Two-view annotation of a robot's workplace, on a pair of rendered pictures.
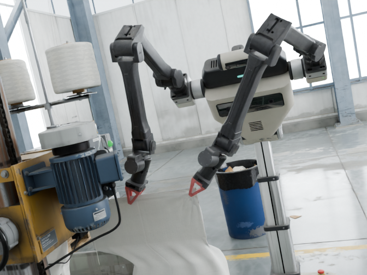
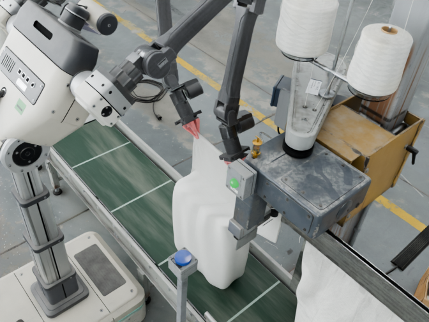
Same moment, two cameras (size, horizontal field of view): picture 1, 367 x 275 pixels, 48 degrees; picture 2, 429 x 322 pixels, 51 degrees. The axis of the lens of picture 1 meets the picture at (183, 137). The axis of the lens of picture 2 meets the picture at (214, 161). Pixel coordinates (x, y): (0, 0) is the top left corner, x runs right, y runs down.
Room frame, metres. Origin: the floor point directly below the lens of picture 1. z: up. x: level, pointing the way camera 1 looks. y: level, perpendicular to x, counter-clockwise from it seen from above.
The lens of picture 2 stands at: (2.73, 0.75, 2.19)
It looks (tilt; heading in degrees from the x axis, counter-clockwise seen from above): 42 degrees down; 209
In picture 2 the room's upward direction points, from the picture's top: 5 degrees clockwise
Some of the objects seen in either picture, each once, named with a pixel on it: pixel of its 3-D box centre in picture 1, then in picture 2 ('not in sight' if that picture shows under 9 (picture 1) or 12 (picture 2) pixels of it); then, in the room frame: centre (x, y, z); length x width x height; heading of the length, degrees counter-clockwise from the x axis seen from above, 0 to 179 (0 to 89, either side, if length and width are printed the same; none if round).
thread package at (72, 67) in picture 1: (73, 68); (306, 22); (1.48, 0.33, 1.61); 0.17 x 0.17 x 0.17
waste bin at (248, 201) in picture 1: (243, 198); not in sight; (3.83, -0.44, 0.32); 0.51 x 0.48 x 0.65; 163
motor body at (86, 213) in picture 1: (81, 190); not in sight; (1.33, 0.36, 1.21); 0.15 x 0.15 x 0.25
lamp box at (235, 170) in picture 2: (101, 144); (240, 179); (1.87, 0.37, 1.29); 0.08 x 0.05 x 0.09; 73
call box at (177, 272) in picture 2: not in sight; (182, 263); (1.93, 0.21, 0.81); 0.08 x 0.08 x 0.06; 73
